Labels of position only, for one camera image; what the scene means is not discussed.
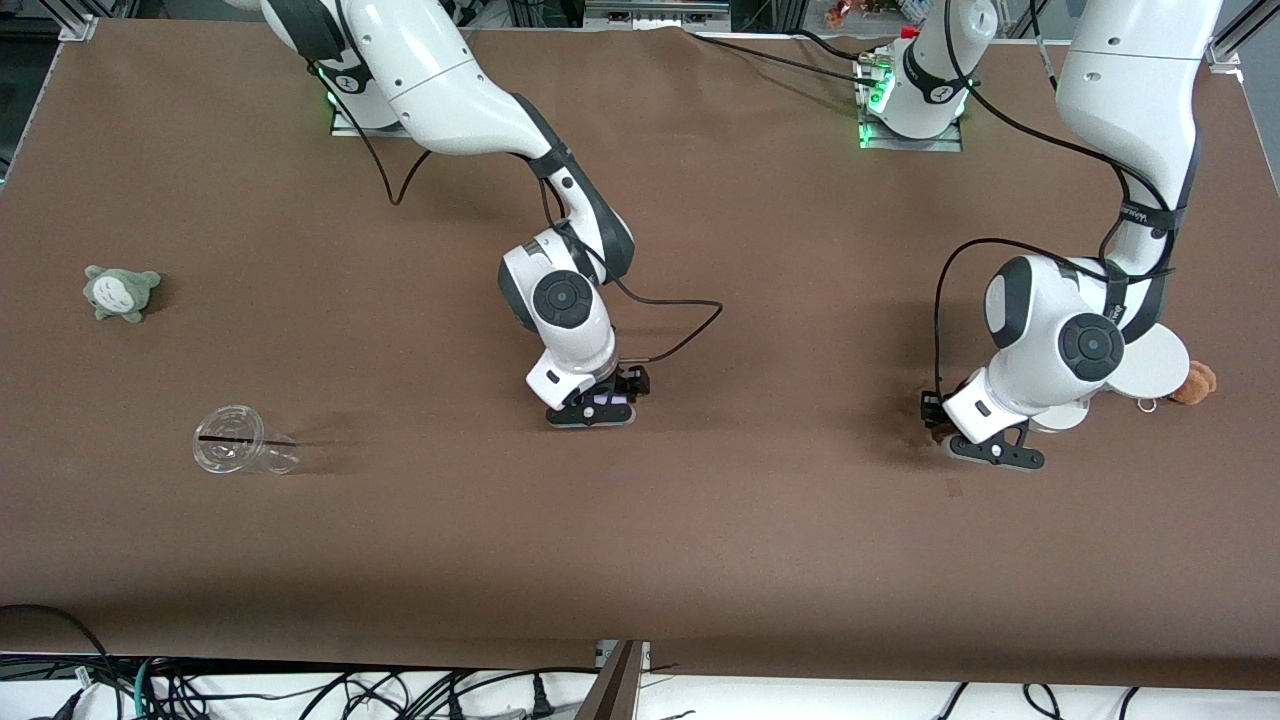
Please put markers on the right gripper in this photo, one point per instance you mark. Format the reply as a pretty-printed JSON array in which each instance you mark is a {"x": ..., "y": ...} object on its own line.
[{"x": 630, "y": 382}]

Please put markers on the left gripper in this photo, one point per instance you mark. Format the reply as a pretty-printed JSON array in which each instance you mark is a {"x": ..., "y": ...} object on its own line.
[{"x": 932, "y": 408}]

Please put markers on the lavender phone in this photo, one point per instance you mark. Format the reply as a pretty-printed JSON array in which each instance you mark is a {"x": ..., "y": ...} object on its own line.
[{"x": 612, "y": 400}]

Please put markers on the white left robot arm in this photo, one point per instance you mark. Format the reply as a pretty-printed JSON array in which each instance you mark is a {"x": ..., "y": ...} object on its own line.
[{"x": 1130, "y": 90}]

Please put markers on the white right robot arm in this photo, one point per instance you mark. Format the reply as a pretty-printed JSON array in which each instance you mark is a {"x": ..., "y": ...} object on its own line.
[{"x": 440, "y": 90}]

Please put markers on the brown table cover sheet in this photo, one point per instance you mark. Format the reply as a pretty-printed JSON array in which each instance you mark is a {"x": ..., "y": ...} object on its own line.
[{"x": 640, "y": 540}]

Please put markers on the white round plate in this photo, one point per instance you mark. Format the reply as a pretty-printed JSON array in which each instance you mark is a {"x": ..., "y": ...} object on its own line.
[{"x": 1160, "y": 365}]

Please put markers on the brown fluffy plush toy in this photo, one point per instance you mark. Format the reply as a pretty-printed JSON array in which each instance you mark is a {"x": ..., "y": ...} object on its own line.
[{"x": 1195, "y": 383}]

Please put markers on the dark wooden beam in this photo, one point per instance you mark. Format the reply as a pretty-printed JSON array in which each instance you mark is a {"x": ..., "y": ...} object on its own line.
[{"x": 612, "y": 692}]

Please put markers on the black power plug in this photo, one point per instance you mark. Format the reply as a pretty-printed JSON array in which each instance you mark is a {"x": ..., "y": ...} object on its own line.
[{"x": 543, "y": 698}]

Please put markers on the black drinking straw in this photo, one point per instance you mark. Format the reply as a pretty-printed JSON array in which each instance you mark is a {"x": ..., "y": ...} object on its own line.
[{"x": 230, "y": 438}]

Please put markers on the colourful background toys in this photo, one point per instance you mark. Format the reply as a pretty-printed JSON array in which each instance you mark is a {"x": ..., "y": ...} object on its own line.
[{"x": 870, "y": 10}]

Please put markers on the clear plastic lidded cup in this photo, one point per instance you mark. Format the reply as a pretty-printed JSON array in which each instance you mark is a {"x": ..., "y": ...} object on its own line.
[{"x": 230, "y": 450}]

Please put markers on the grey green Totoro plush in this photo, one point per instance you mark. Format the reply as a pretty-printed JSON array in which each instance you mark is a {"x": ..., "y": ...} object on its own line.
[{"x": 120, "y": 293}]

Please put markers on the small metal beam bracket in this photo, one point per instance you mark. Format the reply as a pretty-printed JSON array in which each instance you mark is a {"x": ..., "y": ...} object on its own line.
[{"x": 640, "y": 652}]

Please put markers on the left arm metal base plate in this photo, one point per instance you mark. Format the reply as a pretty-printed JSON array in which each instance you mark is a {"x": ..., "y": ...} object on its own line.
[{"x": 880, "y": 140}]

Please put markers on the aluminium frame rail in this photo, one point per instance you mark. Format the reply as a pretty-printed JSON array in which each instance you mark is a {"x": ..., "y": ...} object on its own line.
[{"x": 655, "y": 10}]

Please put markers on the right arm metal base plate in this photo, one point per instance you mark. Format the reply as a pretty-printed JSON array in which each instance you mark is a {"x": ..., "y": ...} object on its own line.
[{"x": 345, "y": 128}]

